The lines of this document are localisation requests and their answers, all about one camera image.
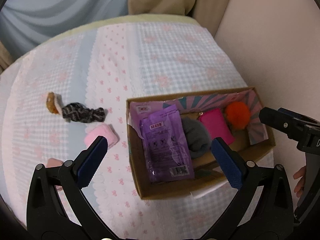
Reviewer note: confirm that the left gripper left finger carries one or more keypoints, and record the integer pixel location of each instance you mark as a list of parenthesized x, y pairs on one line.
[(88, 161)]

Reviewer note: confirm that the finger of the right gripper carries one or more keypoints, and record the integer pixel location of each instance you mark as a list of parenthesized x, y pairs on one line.
[(279, 121), (292, 113)]

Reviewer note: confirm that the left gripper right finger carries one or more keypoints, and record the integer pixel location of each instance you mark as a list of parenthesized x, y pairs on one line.
[(229, 161)]

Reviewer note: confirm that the pink towel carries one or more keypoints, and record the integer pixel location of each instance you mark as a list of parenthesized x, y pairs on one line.
[(102, 130)]

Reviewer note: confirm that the dusty pink cloth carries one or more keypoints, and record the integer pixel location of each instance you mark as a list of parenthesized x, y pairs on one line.
[(52, 162)]

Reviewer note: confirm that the magenta zipper pouch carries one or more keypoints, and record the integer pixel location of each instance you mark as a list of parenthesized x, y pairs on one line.
[(216, 125)]

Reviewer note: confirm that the black patterned scrunchie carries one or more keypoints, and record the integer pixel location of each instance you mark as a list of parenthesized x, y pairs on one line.
[(77, 112)]

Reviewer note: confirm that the purple plastic packet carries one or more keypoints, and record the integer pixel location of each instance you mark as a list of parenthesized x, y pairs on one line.
[(165, 146)]

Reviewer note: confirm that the brown white plush toy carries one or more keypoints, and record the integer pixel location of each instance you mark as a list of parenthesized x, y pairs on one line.
[(53, 103)]

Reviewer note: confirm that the person's right hand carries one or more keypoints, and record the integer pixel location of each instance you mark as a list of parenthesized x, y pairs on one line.
[(301, 175)]

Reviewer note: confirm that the orange pompom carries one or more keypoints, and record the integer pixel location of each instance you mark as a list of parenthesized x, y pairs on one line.
[(238, 115)]

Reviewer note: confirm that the grey wool ball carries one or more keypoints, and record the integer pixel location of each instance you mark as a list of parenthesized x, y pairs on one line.
[(197, 137)]

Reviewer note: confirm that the cardboard box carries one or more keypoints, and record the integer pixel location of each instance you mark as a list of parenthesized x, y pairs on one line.
[(252, 143)]

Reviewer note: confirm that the checkered floral bed cover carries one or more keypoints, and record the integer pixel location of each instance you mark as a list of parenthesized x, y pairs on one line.
[(103, 67)]

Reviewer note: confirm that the green mattress edge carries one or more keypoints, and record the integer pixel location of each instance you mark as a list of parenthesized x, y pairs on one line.
[(126, 19)]

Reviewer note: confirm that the light blue curtain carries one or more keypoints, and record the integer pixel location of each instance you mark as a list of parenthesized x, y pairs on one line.
[(26, 24)]

